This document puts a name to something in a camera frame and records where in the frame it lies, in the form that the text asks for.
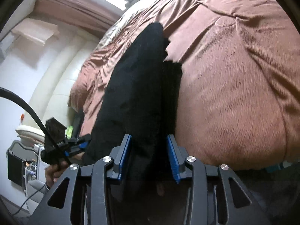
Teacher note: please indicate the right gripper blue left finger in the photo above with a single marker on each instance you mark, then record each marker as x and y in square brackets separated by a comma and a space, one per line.
[120, 159]

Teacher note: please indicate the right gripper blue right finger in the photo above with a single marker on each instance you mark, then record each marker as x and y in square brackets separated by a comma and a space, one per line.
[176, 159]

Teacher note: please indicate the black pants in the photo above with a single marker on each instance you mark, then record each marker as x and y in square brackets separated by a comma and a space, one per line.
[140, 100]

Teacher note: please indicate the person's left hand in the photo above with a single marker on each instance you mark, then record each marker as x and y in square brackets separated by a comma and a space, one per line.
[53, 172]

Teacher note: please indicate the cream padded headboard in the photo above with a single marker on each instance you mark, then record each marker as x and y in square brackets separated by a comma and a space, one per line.
[51, 95]

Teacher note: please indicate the brown bed cover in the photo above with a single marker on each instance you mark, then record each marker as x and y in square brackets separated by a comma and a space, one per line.
[239, 95]

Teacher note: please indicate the pink curtain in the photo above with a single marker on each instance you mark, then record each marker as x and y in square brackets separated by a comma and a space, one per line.
[92, 16]

